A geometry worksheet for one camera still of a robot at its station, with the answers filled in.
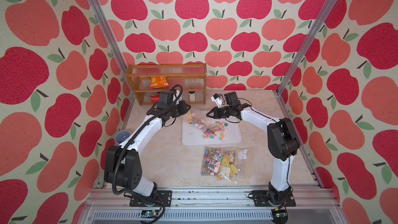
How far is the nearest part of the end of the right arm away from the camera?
74 cm

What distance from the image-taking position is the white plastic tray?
0.95 metres

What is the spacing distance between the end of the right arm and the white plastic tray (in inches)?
3.4
